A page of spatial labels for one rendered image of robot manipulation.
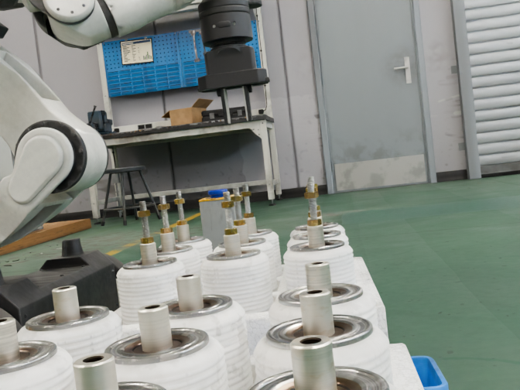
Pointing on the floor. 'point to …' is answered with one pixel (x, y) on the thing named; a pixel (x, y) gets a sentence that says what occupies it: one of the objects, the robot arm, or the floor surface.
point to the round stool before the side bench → (124, 193)
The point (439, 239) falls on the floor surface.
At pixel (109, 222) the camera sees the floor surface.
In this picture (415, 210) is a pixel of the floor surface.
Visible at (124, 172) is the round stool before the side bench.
